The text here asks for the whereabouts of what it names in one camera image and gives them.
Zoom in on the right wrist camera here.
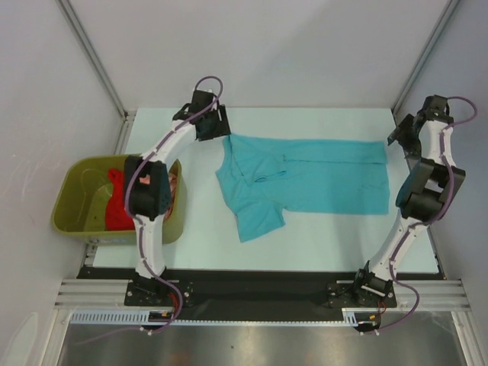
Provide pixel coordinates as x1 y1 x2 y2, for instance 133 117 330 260
419 95 454 124

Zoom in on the pink t shirt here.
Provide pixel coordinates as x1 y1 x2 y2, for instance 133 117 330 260
133 172 178 220

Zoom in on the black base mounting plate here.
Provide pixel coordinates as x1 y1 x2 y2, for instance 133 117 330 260
77 266 444 319

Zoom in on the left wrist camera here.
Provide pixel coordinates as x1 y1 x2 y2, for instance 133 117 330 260
188 89 217 114

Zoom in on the purple cable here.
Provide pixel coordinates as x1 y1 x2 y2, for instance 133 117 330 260
358 95 480 336
124 75 225 339

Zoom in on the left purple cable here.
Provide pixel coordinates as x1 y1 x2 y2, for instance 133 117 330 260
124 75 225 339

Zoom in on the right aluminium frame post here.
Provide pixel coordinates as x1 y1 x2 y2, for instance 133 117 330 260
391 0 463 118

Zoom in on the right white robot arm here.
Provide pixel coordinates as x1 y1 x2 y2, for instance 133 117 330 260
352 111 466 307

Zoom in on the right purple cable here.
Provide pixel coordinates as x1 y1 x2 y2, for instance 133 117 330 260
358 95 480 336

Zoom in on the left aluminium frame post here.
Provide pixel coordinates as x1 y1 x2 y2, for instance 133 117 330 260
56 0 127 118

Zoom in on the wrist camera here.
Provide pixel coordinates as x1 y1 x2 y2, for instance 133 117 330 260
419 95 454 124
188 89 217 114

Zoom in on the white slotted cable duct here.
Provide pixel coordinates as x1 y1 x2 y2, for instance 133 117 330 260
69 308 380 328

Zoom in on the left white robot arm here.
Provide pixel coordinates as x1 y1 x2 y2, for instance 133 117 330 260
124 104 231 307

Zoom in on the turquoise t shirt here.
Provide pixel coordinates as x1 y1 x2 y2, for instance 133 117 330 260
216 134 390 242

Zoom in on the olive green plastic bin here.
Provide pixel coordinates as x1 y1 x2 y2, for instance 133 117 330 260
51 154 188 246

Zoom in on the red t shirt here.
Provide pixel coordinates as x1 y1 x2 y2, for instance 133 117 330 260
104 169 134 231

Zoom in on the aluminium frame post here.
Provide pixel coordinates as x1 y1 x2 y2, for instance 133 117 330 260
56 0 127 118
391 0 463 118

